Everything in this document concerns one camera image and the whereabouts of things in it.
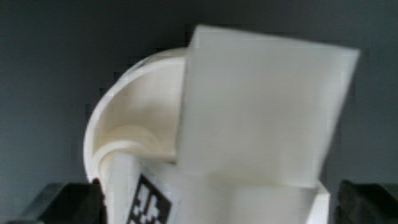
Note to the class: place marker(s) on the white stool leg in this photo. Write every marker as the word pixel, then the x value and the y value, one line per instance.
pixel 159 196
pixel 266 89

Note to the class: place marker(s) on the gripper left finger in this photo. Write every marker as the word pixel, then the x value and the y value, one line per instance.
pixel 68 204

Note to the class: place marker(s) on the white round stool seat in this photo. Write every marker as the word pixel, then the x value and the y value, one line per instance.
pixel 136 126

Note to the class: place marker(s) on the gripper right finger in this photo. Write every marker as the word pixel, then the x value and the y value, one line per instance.
pixel 367 203

